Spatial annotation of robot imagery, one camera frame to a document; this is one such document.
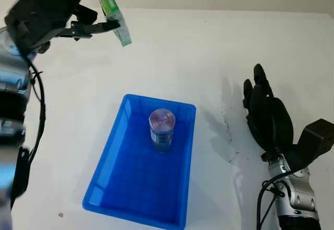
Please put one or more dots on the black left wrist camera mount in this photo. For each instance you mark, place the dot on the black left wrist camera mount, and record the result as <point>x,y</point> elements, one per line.
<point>28,21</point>

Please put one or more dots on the green white toothpaste box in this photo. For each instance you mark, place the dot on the green white toothpaste box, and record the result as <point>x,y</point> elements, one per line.
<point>117,21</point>

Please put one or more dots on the blue plastic tray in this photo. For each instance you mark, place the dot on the blue plastic tray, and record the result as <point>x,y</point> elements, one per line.
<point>146,188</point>

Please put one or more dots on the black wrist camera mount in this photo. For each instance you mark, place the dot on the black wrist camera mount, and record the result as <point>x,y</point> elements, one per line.
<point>28,21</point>
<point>317,141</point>

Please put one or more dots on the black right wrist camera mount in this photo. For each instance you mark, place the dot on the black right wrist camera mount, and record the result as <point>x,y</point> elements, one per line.
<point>317,141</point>

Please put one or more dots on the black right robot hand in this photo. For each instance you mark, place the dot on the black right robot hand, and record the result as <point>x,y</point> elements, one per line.
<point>271,120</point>

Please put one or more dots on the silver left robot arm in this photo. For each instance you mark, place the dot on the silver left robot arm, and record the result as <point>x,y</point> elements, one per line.
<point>10,89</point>

